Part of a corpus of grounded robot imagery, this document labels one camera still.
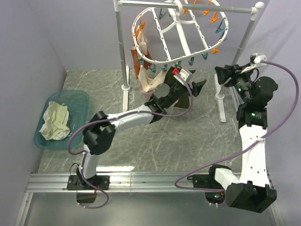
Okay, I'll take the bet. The white metal drying rack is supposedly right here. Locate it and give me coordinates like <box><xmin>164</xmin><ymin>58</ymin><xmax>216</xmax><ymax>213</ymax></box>
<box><xmin>113</xmin><ymin>0</ymin><xmax>265</xmax><ymax>111</ymax></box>

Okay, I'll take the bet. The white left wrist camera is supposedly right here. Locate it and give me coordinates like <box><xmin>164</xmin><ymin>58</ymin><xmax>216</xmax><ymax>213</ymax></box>
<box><xmin>172</xmin><ymin>68</ymin><xmax>193</xmax><ymax>82</ymax></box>

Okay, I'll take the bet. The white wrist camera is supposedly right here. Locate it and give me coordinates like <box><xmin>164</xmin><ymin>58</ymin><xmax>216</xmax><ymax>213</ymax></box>
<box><xmin>172</xmin><ymin>68</ymin><xmax>193</xmax><ymax>82</ymax></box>
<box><xmin>241</xmin><ymin>53</ymin><xmax>267</xmax><ymax>73</ymax></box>

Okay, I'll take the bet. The rust orange hanging underwear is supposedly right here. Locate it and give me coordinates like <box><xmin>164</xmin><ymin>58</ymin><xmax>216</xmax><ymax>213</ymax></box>
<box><xmin>131</xmin><ymin>46</ymin><xmax>152</xmax><ymax>79</ymax></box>

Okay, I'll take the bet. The olive green underwear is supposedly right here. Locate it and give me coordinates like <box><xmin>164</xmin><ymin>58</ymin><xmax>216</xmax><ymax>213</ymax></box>
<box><xmin>164</xmin><ymin>67</ymin><xmax>190</xmax><ymax>109</ymax></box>

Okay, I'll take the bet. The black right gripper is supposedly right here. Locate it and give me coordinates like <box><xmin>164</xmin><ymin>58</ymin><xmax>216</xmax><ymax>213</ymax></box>
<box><xmin>214</xmin><ymin>63</ymin><xmax>255</xmax><ymax>104</ymax></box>

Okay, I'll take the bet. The pink hanging cloth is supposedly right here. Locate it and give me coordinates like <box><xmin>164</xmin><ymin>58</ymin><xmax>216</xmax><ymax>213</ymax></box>
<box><xmin>139</xmin><ymin>87</ymin><xmax>153</xmax><ymax>95</ymax></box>

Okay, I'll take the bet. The white oval clip hanger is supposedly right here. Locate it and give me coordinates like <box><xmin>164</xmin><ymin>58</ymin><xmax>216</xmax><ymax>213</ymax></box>
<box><xmin>132</xmin><ymin>0</ymin><xmax>229</xmax><ymax>65</ymax></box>

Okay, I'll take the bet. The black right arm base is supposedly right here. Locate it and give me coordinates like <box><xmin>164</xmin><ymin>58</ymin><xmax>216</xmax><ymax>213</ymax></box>
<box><xmin>188</xmin><ymin>173</ymin><xmax>226</xmax><ymax>205</ymax></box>

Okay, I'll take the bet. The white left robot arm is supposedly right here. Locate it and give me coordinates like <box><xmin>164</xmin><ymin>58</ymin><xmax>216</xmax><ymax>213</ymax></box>
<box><xmin>77</xmin><ymin>67</ymin><xmax>206</xmax><ymax>189</ymax></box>

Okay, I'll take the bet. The beige hanging underwear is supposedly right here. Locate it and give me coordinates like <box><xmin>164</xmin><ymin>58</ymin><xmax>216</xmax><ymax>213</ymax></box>
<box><xmin>137</xmin><ymin>31</ymin><xmax>166</xmax><ymax>91</ymax></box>

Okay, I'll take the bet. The aluminium mounting rail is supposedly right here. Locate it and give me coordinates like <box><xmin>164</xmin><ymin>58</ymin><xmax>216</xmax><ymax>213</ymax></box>
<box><xmin>25</xmin><ymin>171</ymin><xmax>275</xmax><ymax>194</ymax></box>

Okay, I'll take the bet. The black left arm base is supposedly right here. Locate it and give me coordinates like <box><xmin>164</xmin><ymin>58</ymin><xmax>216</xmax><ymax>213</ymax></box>
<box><xmin>66</xmin><ymin>175</ymin><xmax>110</xmax><ymax>204</ymax></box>

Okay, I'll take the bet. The cream underwear in basket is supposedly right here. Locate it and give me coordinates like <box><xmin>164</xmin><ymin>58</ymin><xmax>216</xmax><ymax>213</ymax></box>
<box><xmin>39</xmin><ymin>101</ymin><xmax>70</xmax><ymax>140</ymax></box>

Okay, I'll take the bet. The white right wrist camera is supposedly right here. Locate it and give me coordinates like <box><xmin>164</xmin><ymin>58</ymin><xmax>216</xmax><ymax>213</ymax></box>
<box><xmin>241</xmin><ymin>53</ymin><xmax>267</xmax><ymax>73</ymax></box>

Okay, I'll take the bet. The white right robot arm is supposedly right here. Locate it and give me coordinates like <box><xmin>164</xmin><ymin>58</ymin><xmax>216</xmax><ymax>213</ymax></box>
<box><xmin>207</xmin><ymin>65</ymin><xmax>278</xmax><ymax>213</ymax></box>

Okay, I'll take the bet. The teal plastic basket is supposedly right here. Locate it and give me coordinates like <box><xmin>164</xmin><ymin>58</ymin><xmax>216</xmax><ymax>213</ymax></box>
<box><xmin>34</xmin><ymin>90</ymin><xmax>89</xmax><ymax>150</ymax></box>

